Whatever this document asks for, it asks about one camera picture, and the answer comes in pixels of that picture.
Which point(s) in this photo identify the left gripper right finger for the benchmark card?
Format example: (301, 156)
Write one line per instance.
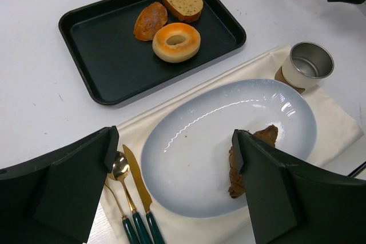
(292, 201)

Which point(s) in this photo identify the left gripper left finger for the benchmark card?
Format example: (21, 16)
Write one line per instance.
(53, 198)

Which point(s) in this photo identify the brown croissant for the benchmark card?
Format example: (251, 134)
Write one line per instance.
(237, 187)

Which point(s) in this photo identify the orange flat bread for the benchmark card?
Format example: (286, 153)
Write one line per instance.
(150, 20)

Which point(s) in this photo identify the beige cloth placemat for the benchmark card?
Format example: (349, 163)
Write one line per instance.
(336, 131)

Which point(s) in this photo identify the metal cup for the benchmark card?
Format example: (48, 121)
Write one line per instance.
(306, 64)

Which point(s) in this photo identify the white oval plate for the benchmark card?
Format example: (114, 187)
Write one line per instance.
(184, 161)

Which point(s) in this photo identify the black tray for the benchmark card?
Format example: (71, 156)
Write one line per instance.
(116, 68)

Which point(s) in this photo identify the green handled fork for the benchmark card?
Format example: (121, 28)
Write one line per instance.
(127, 225)

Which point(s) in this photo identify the green handled spoon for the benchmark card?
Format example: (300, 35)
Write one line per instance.
(120, 171)

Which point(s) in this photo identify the green handled knife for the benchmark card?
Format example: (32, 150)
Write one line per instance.
(144, 195)

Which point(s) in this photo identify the ring donut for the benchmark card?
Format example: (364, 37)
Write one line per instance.
(176, 42)

